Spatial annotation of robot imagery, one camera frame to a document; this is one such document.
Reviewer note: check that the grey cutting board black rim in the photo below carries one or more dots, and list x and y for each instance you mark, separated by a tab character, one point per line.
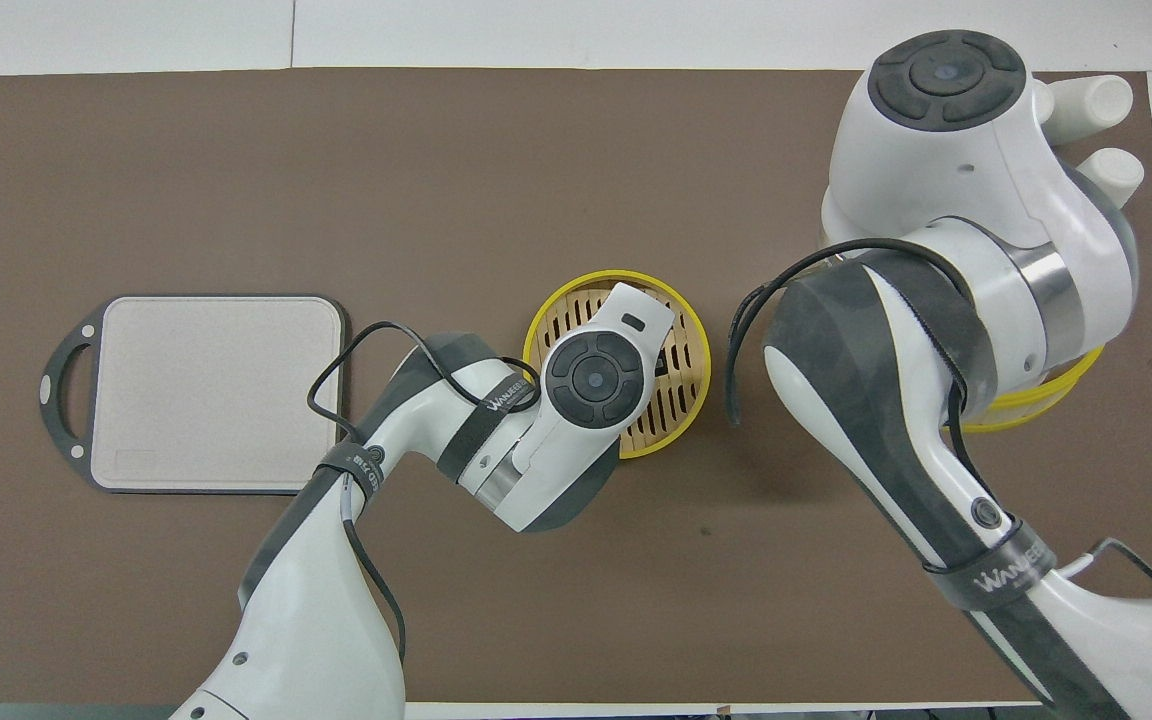
206	400

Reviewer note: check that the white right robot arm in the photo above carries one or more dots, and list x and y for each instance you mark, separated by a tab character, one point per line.
936	200

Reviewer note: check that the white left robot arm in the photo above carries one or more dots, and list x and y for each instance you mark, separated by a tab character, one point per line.
336	600

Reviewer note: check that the yellow bamboo steamer base tier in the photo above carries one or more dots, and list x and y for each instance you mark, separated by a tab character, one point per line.
681	390

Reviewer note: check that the white plastic cup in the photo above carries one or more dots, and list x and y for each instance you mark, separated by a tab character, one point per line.
1116	175
1096	105

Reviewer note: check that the brown table mat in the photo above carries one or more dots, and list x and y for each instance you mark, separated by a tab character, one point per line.
536	150

